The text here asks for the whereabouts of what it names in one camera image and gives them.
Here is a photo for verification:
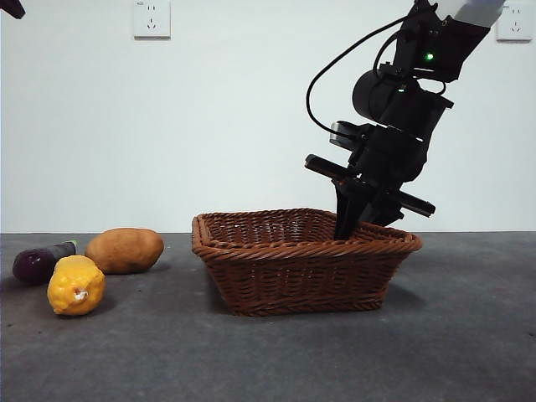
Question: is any brown woven wicker basket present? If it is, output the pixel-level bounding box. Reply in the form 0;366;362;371
191;208;423;318

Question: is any brown potato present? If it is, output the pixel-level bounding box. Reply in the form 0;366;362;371
85;227;165;276

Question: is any purple eggplant with green stem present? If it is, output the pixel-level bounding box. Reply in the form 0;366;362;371
12;240;79;286

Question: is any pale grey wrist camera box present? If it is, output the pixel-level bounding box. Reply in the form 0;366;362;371
329;120;366;151

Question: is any thin black cable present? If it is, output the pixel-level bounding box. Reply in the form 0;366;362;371
306;15;411;131

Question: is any white wall socket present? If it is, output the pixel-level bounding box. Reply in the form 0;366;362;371
133;0;172;41
495;3;533;43

